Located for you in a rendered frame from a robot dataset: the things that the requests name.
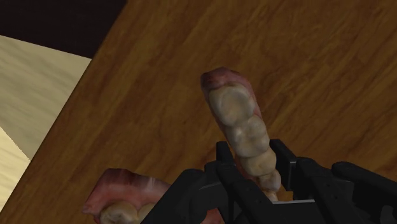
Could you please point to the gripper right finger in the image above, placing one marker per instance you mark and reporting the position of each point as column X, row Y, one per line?
column 347, row 192

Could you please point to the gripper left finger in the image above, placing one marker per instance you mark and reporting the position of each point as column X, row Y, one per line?
column 198, row 198

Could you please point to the pink denture jaw model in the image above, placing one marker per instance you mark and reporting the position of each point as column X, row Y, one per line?
column 235, row 108

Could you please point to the brown wooden table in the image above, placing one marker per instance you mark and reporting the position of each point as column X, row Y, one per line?
column 304, row 62

